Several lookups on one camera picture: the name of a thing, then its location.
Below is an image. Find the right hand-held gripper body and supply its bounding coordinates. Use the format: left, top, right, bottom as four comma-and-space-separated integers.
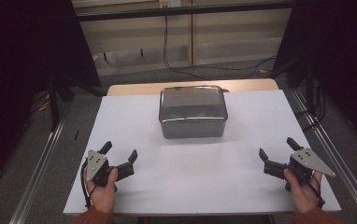
263, 147, 336, 185

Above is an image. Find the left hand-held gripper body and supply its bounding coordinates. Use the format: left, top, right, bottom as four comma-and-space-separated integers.
85, 149, 136, 191

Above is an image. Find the grey box with clear lid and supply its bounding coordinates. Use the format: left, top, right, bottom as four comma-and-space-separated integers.
158, 85, 229, 140

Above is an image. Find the person's left hand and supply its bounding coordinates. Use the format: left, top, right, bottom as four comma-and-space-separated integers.
84, 167, 119, 215

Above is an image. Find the person's right hand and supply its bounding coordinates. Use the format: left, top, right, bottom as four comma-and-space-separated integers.
283, 169, 324, 215

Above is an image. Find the white table mat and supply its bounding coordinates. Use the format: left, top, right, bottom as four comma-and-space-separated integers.
62, 90, 343, 217

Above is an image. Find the wooden table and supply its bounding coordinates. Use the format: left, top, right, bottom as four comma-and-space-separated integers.
106, 77, 280, 97

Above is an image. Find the black metal stand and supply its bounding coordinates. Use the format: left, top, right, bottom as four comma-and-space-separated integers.
48, 76, 76, 133

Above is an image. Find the black curtain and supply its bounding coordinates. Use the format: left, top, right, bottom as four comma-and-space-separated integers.
272, 0, 357, 152
0, 0, 102, 190

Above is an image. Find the left hand-held gripper black cable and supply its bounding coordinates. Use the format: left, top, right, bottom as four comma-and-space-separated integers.
79, 160, 98, 209

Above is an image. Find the hand-held gripper black cable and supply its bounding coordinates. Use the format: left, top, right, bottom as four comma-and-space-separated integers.
79, 160, 98, 209
302, 172, 326, 209

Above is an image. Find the right hand-held gripper black cable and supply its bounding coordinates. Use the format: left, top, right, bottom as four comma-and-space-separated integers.
302, 172, 326, 209

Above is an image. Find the metal floor rail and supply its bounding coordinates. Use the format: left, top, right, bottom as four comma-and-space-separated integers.
8, 116, 68, 224
291, 89, 357, 224

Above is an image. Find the black power cable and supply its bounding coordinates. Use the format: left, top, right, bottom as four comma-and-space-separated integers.
162, 14, 278, 81

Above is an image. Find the white wall power outlet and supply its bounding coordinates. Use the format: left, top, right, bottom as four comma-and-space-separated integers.
158, 0, 182, 9

